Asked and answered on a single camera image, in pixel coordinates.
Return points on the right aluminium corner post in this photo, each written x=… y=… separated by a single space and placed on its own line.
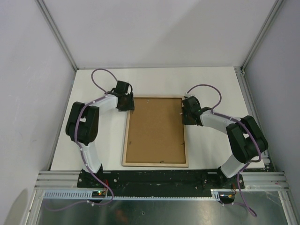
x=270 y=19

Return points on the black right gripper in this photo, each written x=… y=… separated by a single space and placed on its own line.
x=185 y=121

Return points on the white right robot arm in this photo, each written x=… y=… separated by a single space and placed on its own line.
x=246 y=139

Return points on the brown frame backing board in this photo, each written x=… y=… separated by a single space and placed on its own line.
x=155 y=129

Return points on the white slotted cable duct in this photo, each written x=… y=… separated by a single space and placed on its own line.
x=214 y=195

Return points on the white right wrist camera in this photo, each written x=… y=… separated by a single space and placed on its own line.
x=189 y=94

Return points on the left aluminium corner post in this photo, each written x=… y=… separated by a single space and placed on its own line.
x=56 y=32

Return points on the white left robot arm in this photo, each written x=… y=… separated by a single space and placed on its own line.
x=83 y=122

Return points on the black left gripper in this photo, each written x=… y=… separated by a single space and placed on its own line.
x=131 y=106

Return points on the wooden picture frame black front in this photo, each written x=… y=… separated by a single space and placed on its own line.
x=154 y=164

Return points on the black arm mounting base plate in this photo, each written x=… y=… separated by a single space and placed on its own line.
x=160 y=183

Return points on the aluminium corner post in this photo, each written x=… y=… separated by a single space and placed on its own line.
x=56 y=32
x=270 y=19

